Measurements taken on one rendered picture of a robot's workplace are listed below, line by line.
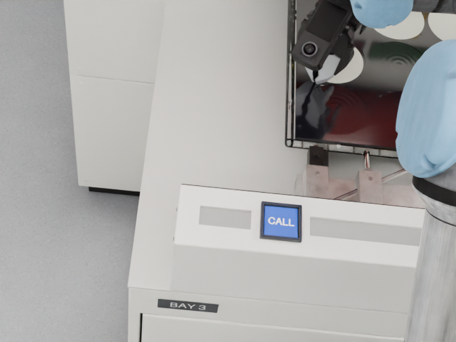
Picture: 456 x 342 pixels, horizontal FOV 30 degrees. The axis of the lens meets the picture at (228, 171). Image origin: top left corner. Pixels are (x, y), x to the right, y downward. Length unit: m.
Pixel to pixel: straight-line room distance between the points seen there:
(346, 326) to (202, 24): 0.59
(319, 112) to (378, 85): 0.12
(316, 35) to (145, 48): 0.60
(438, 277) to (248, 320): 0.59
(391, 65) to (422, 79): 0.70
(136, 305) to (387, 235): 0.39
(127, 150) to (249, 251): 0.96
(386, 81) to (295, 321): 0.42
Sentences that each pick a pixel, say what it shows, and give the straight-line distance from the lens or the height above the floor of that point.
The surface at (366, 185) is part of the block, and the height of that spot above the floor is 0.91.
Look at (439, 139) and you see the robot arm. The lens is 0.69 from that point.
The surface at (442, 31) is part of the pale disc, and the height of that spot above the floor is 0.90.
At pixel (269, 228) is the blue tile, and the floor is 0.96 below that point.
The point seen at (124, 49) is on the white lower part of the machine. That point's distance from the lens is 1.77.
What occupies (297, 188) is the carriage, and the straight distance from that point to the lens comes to 1.28.
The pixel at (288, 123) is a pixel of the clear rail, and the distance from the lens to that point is 1.32.
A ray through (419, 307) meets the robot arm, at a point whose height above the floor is 1.26.
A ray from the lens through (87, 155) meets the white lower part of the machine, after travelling 2.09.
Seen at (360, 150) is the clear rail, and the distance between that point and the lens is 1.32.
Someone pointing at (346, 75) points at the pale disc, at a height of 0.90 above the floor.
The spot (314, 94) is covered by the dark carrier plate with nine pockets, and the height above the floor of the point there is 0.90.
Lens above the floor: 1.94
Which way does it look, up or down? 56 degrees down
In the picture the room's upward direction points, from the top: 10 degrees clockwise
